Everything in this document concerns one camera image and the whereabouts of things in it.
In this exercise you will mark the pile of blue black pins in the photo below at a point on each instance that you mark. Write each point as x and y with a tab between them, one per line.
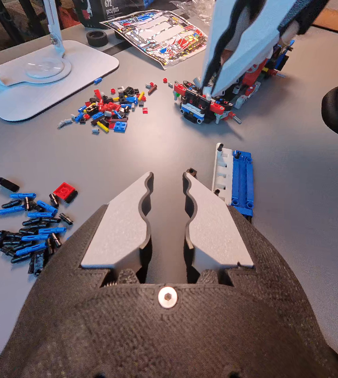
33	233

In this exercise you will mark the black lego tyre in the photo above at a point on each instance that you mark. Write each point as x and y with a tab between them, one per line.
97	38

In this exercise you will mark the colourful sticker sheet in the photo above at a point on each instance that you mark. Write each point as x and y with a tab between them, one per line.
157	32

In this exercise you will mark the lego set box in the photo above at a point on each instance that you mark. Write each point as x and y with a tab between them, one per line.
98	11

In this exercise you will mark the red lego plate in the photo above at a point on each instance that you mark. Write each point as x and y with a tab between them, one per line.
64	190

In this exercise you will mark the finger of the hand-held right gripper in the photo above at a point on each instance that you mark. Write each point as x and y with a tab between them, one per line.
216	29
263	29

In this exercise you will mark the partly built lego car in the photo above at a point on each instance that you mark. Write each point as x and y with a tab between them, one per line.
198	104

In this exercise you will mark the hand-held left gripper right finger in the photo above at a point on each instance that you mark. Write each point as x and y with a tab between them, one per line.
216	236

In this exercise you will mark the white book stand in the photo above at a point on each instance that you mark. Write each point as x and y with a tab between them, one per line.
77	79

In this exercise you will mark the white and blue lego panel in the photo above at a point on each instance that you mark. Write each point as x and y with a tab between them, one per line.
241	183

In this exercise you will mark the pile of small lego pieces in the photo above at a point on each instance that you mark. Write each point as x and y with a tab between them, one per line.
110	109

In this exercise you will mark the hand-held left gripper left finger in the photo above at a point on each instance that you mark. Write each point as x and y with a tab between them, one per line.
118	233

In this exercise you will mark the clear plastic bags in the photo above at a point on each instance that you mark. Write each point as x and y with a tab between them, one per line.
192	8

